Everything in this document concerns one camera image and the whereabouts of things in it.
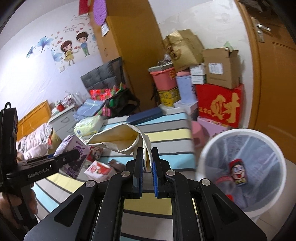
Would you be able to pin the yellow patterned box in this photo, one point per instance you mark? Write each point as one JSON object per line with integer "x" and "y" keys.
{"x": 169, "y": 97}

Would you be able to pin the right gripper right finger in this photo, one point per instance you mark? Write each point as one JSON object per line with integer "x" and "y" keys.
{"x": 159, "y": 169}

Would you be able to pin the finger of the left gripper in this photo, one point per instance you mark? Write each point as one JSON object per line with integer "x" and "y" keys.
{"x": 41, "y": 158}
{"x": 42, "y": 167}

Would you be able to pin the left hand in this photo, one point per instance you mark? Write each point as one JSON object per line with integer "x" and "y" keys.
{"x": 9, "y": 220}

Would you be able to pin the dark blue glasses case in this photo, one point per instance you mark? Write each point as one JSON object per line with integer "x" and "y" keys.
{"x": 145, "y": 116}

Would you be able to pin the white bedside drawer cabinet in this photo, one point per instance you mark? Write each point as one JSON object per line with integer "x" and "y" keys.
{"x": 63, "y": 123}

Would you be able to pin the red strawberry milk carton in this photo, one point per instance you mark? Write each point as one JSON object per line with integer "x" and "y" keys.
{"x": 99, "y": 172}

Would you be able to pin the purple cartoon carton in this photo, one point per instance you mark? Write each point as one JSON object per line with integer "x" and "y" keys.
{"x": 69, "y": 143}

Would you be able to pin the floral bed quilt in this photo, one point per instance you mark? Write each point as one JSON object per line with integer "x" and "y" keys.
{"x": 40, "y": 142}

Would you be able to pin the stacked white small boxes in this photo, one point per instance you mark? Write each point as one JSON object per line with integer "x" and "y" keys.
{"x": 198, "y": 74}

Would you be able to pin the grey quilted cushion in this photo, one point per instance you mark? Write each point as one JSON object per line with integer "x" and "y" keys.
{"x": 105, "y": 76}

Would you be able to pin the red gift box gold character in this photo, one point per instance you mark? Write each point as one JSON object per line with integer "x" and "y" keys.
{"x": 220, "y": 104}

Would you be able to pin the red plaid fabric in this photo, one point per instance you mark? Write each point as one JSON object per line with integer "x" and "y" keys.
{"x": 104, "y": 94}

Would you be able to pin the cartoon couple wall sticker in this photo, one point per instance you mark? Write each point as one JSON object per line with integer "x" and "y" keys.
{"x": 69, "y": 49}

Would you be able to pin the brown paper bag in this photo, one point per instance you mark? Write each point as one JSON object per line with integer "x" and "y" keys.
{"x": 184, "y": 48}

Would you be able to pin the open cardboard box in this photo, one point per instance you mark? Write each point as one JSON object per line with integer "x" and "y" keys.
{"x": 222, "y": 67}

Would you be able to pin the silver door handle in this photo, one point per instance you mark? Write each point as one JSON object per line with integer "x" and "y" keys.
{"x": 259, "y": 29}

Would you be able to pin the cream cloth bag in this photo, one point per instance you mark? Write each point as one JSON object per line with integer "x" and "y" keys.
{"x": 125, "y": 139}

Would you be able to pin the pink plastic storage bin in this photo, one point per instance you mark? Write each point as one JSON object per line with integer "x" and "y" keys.
{"x": 165, "y": 79}

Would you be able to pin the lavender cylindrical box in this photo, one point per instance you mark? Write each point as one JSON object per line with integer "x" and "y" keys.
{"x": 186, "y": 89}

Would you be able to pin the cartoon face can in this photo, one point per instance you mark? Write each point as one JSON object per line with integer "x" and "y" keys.
{"x": 238, "y": 172}

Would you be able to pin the wooden door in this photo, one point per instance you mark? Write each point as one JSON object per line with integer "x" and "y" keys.
{"x": 273, "y": 105}

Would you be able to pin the folded blue cloth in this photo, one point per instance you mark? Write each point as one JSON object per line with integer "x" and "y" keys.
{"x": 88, "y": 109}

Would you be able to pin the white round trash bin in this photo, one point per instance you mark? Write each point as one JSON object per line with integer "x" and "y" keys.
{"x": 259, "y": 210}

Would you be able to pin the pink floral box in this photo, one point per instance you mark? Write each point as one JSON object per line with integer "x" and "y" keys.
{"x": 211, "y": 128}

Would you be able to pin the pink plastic stool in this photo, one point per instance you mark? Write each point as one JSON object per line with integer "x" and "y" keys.
{"x": 199, "y": 134}

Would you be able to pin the wooden bed headboard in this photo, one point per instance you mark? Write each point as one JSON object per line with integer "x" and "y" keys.
{"x": 32, "y": 120}

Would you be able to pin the translucent trash bag liner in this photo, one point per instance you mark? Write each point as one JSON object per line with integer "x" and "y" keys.
{"x": 245, "y": 168}

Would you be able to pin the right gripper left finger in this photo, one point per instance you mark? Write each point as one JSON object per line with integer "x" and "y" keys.
{"x": 138, "y": 172}

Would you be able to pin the wooden wardrobe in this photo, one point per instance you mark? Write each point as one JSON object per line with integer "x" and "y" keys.
{"x": 134, "y": 36}

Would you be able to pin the black handbag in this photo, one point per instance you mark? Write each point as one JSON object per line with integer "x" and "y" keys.
{"x": 122, "y": 103}

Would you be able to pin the green tissue pack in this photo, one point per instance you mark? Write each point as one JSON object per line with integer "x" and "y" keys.
{"x": 89, "y": 126}

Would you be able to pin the red round lid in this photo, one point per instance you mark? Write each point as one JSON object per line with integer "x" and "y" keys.
{"x": 230, "y": 196}

